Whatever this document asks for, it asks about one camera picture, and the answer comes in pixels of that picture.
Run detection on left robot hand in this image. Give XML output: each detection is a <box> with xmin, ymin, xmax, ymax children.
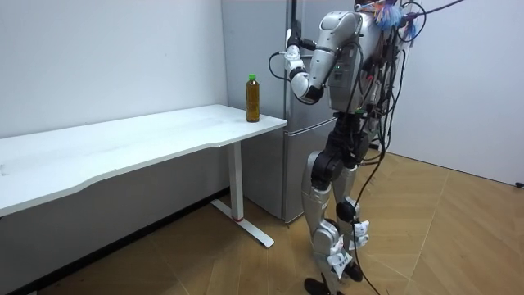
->
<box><xmin>284</xmin><ymin>27</ymin><xmax>305</xmax><ymax>62</ymax></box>

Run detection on cable bundle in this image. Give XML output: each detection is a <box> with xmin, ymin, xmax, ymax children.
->
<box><xmin>354</xmin><ymin>0</ymin><xmax>468</xmax><ymax>44</ymax></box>

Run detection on white desk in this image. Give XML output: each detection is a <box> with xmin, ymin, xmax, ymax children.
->
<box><xmin>0</xmin><ymin>103</ymin><xmax>288</xmax><ymax>249</ymax></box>

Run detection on robot legs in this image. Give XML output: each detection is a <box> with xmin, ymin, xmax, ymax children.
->
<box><xmin>300</xmin><ymin>112</ymin><xmax>372</xmax><ymax>295</ymax></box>

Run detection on robot body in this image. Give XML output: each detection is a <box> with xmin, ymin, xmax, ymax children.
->
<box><xmin>323</xmin><ymin>0</ymin><xmax>410</xmax><ymax>124</ymax></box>

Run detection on brown tea bottle green cap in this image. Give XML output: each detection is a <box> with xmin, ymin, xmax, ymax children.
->
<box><xmin>245</xmin><ymin>73</ymin><xmax>261</xmax><ymax>124</ymax></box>

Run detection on grey fridge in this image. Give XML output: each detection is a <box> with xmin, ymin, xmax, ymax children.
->
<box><xmin>220</xmin><ymin>0</ymin><xmax>358</xmax><ymax>225</ymax></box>

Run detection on black floor cable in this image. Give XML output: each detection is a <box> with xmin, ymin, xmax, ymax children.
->
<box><xmin>350</xmin><ymin>151</ymin><xmax>388</xmax><ymax>295</ymax></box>

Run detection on grey fridge door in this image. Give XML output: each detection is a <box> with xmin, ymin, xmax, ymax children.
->
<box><xmin>284</xmin><ymin>0</ymin><xmax>357</xmax><ymax>136</ymax></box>

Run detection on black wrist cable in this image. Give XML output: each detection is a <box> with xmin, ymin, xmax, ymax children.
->
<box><xmin>268</xmin><ymin>50</ymin><xmax>291</xmax><ymax>83</ymax></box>

